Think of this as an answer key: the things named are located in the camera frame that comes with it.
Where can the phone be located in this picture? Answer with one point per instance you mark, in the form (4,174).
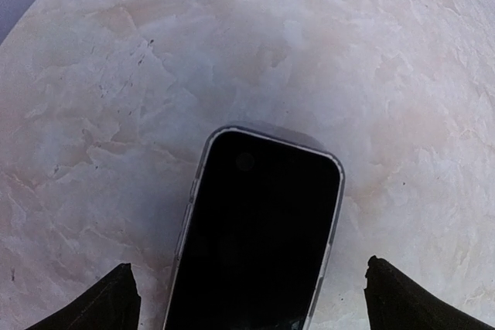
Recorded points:
(256,234)

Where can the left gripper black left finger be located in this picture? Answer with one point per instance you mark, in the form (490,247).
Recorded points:
(111,303)

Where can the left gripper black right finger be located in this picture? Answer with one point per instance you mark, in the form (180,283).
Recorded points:
(395,301)

